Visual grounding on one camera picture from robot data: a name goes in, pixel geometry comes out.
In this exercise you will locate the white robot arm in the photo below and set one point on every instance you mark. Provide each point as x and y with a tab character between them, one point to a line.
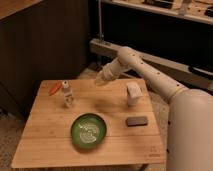
190	128

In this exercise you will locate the white cup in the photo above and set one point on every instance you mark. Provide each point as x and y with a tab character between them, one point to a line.
134	93

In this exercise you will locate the dark rectangular sponge block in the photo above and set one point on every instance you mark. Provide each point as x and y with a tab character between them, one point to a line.
137	121

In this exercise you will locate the green round bowl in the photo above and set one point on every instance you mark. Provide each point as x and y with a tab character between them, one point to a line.
88	131

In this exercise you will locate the orange carrot toy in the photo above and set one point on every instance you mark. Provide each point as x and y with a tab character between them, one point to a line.
55	88

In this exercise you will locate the metal vertical pole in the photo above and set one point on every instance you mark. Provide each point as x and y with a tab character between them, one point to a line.
100	21

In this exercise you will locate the long wooden shelf beam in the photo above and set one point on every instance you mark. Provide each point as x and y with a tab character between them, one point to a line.
178	71

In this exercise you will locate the upper wooden shelf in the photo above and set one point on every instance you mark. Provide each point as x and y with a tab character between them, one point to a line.
194	10

